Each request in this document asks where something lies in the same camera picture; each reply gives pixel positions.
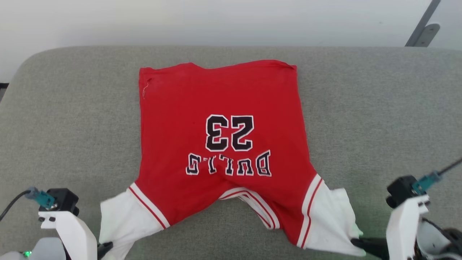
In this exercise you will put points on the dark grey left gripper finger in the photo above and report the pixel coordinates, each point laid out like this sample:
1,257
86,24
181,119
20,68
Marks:
104,248

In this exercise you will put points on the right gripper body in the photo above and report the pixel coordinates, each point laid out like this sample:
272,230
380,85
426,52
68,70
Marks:
440,245

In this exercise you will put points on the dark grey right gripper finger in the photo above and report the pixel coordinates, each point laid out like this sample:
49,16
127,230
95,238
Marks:
373,247

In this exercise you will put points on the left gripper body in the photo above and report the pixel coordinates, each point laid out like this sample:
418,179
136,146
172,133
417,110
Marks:
47,250

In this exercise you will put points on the red and white basketball jersey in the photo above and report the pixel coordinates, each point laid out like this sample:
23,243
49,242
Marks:
223,94

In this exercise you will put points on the grey fabric sofa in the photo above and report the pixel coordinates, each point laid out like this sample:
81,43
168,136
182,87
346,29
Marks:
72,126

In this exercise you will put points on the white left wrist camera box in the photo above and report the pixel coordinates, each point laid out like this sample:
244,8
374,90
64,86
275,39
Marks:
72,231

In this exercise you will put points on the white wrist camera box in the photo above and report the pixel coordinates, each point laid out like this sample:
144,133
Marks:
72,231
402,227

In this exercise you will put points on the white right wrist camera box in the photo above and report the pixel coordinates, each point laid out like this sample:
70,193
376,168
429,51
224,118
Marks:
402,227

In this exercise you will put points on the grey metal post with bracket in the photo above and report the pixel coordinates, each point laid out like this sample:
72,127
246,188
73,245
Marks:
427,34

